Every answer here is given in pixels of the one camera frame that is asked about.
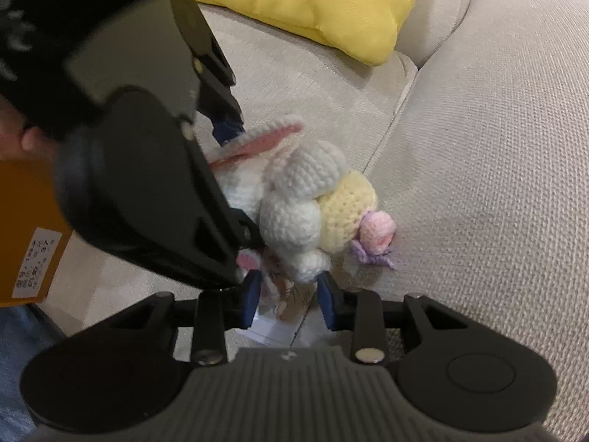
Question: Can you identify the person's blue jeans leg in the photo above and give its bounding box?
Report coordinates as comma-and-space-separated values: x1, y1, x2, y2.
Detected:
0, 306, 63, 442

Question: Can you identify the white illustrated card packet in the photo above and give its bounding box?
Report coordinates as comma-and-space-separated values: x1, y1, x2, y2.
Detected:
251, 249, 324, 347

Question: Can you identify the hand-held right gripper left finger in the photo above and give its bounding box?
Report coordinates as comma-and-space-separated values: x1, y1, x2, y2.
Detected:
110, 271, 263, 367

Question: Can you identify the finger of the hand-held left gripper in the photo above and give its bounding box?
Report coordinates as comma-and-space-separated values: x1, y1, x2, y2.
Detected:
191, 32, 246, 146
181, 120, 266, 289

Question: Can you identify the yellow pillow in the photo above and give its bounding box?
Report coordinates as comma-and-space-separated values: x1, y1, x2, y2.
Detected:
172, 0, 424, 66

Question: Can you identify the orange storage box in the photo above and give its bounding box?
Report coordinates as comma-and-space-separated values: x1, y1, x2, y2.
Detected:
0, 159, 74, 307

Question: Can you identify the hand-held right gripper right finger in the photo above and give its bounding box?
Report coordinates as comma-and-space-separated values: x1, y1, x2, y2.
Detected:
317, 271, 465, 364

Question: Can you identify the person's left hand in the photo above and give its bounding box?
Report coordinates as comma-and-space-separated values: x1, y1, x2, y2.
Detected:
0, 101, 53, 163

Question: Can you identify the white crochet bunny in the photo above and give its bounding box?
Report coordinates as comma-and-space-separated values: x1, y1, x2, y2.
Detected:
207, 115, 397, 284

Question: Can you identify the beige sofa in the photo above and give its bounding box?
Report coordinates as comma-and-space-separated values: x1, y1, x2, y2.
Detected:
28, 0, 589, 442

